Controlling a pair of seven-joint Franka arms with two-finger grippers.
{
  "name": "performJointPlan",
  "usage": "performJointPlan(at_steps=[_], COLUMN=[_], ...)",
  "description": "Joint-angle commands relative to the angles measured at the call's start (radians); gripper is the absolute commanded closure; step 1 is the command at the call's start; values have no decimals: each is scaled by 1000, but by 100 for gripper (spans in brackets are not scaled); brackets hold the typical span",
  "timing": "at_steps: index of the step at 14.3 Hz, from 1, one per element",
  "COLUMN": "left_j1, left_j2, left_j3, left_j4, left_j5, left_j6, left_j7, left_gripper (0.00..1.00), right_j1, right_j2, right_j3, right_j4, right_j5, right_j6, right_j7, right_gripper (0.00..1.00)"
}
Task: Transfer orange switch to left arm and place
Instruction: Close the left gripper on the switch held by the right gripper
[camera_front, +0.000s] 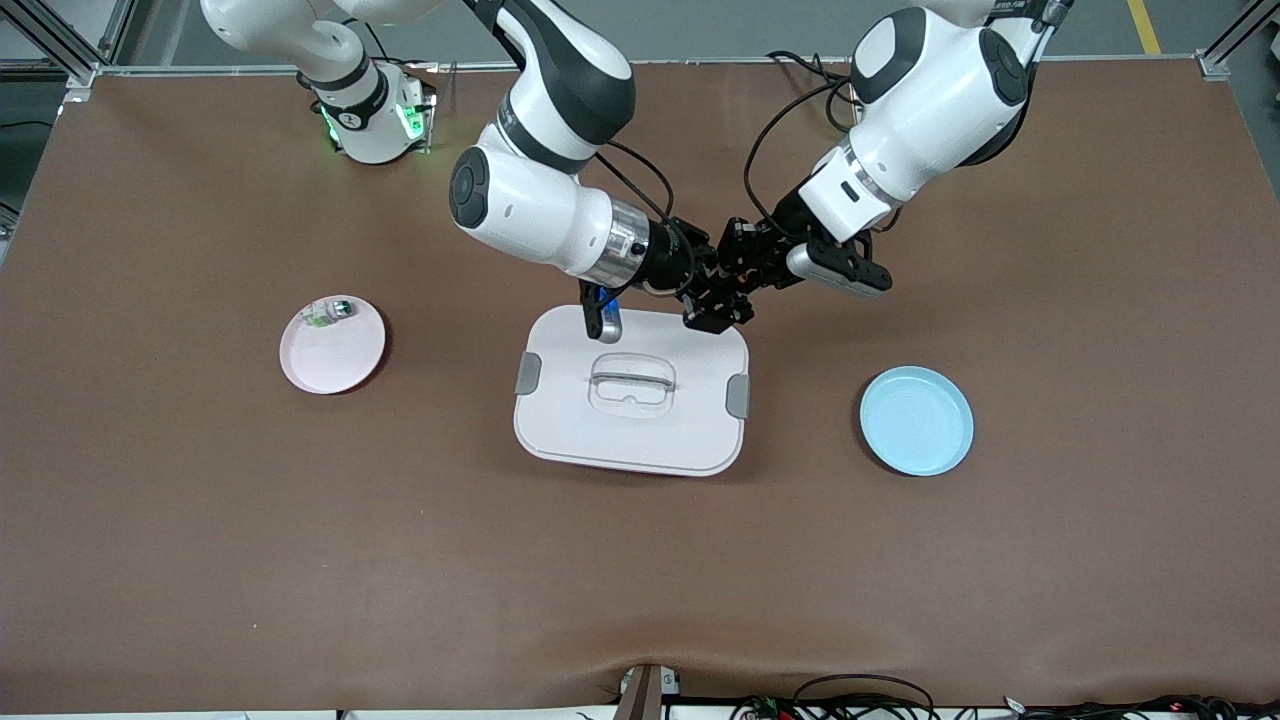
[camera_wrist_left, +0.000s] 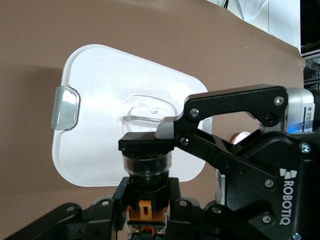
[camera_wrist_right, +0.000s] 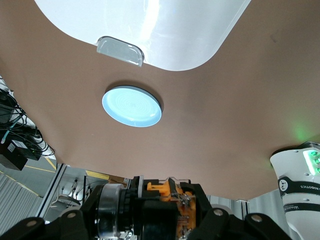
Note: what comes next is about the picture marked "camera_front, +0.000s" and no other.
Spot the black arm base cable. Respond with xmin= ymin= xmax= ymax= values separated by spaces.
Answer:
xmin=767 ymin=50 xmax=853 ymax=101

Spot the white lidded storage box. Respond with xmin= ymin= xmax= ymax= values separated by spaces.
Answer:
xmin=513 ymin=304 xmax=751 ymax=478

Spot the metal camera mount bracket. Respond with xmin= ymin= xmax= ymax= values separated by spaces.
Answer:
xmin=617 ymin=663 xmax=683 ymax=720

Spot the light blue round plate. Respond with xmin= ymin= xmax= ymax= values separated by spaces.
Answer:
xmin=859 ymin=365 xmax=975 ymax=478

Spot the black looped cable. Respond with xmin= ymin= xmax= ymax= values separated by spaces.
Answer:
xmin=792 ymin=674 xmax=937 ymax=720

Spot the black cable bundle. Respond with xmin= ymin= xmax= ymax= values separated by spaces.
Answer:
xmin=1000 ymin=693 xmax=1280 ymax=720

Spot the silver table edge rail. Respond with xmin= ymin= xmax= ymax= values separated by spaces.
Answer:
xmin=100 ymin=55 xmax=1206 ymax=76

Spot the aluminium frame profile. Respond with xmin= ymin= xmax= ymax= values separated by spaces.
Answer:
xmin=1198 ymin=0 xmax=1269 ymax=83
xmin=0 ymin=0 xmax=136 ymax=91

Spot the pink round plate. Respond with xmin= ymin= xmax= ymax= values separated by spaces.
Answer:
xmin=279 ymin=296 xmax=387 ymax=396

